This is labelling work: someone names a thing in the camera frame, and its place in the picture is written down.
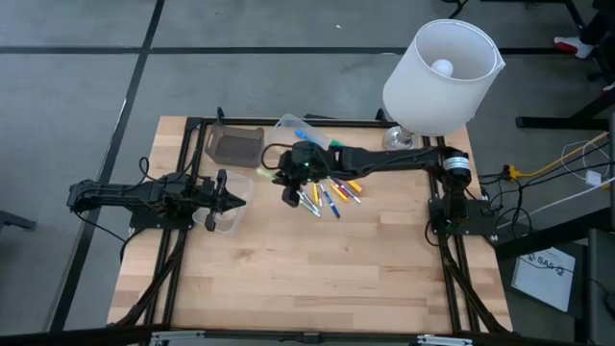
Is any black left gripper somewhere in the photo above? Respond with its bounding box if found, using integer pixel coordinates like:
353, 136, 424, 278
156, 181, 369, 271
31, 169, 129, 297
194, 168, 247, 233

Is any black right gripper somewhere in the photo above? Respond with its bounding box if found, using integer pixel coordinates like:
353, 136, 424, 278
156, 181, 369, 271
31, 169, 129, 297
271, 141, 338, 189

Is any purple thin marker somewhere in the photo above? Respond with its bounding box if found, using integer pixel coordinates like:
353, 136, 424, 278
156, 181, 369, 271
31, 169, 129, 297
296, 188, 320, 213

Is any green thin marker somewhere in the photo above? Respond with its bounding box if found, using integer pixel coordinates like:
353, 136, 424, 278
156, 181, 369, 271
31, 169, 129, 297
298, 197, 322, 219

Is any blue thin marker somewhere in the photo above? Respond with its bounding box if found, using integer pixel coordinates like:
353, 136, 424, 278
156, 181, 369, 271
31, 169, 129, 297
319, 183, 342, 219

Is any magenta thin marker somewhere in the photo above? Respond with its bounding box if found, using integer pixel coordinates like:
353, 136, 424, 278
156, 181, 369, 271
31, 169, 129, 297
331, 176, 362, 205

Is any transparent plastic bin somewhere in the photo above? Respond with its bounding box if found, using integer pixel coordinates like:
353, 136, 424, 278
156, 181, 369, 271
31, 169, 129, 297
191, 171, 255, 235

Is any frosted plastic bin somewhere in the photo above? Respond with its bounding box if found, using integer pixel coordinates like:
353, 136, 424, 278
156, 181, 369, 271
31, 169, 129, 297
267, 112, 331, 164

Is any brown translucent plastic bin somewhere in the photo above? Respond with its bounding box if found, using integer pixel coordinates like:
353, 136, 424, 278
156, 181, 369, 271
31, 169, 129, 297
205, 123, 266, 169

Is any white shade silver table lamp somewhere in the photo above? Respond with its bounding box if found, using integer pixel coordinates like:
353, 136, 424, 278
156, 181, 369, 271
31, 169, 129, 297
381, 18, 506, 151

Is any black chair leg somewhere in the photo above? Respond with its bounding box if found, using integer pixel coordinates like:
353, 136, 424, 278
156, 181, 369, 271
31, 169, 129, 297
0, 210, 37, 233

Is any black metal stand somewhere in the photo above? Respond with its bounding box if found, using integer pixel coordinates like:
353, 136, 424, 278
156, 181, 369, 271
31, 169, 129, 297
493, 206, 615, 346

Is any white printed sheet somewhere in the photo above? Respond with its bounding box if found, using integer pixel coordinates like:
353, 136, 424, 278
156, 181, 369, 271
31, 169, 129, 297
509, 245, 577, 313

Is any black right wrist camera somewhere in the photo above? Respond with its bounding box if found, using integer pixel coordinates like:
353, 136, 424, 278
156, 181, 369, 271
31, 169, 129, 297
281, 185, 302, 209

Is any black aluminium table frame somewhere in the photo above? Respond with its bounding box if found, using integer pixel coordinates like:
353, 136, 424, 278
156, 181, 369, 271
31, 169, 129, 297
108, 106, 513, 337

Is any silver bracket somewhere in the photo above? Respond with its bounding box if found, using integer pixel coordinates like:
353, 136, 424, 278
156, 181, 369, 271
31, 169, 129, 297
149, 330, 207, 345
416, 334, 475, 346

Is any yellow extension cable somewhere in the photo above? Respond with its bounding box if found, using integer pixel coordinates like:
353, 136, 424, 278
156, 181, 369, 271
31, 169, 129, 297
502, 130, 615, 191

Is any black desk frame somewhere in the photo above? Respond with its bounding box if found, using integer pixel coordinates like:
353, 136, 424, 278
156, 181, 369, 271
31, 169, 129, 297
515, 0, 615, 131

